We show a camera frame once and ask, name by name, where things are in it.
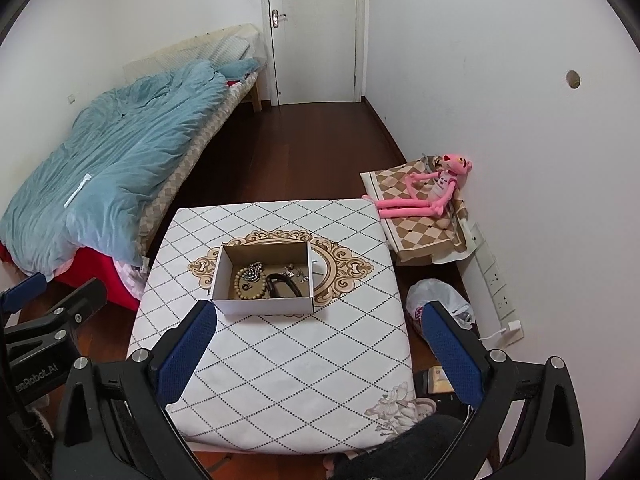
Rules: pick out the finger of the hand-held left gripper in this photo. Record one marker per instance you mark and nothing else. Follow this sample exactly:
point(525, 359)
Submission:
point(60, 320)
point(22, 290)

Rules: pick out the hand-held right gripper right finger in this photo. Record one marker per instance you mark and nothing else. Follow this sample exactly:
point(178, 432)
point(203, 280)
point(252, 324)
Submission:
point(452, 360)

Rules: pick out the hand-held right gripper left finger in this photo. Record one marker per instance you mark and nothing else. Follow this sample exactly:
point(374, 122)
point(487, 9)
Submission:
point(182, 360)

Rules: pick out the cardboard box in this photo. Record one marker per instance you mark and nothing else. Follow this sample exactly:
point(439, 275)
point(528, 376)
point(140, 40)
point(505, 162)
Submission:
point(260, 306)

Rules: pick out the small yellow box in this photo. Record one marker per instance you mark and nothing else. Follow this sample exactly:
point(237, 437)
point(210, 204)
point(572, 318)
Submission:
point(440, 382)

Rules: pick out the red bed sheet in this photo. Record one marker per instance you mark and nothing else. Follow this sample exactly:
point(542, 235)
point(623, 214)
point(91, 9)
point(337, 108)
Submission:
point(105, 275)

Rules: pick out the white plastic bag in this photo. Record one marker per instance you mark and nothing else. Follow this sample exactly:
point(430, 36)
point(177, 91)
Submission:
point(440, 297)

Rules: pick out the white charger plug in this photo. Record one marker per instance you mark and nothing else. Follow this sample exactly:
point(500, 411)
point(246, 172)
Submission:
point(515, 326)

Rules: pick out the white power strip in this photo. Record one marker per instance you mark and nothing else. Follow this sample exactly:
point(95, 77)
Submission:
point(495, 280)

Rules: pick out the white diamond-pattern tablecloth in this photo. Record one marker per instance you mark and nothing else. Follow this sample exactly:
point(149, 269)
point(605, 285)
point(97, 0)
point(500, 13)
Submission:
point(300, 360)

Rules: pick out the brown checked mat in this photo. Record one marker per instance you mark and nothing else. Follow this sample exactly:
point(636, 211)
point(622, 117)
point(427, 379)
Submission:
point(425, 237)

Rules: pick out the pink plush toy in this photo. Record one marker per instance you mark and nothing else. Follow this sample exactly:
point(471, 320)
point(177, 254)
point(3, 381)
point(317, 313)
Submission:
point(430, 207)

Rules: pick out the light blue duvet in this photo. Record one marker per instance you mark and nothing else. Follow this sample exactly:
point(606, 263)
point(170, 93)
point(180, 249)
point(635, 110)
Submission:
point(125, 160)

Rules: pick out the bed with checked mattress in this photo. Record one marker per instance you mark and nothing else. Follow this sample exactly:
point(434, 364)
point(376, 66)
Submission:
point(175, 180)

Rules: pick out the striped white pillow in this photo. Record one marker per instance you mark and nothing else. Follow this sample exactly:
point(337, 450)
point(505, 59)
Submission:
point(227, 50)

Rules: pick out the white door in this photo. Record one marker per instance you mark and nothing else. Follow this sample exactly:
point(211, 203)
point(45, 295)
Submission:
point(315, 30)

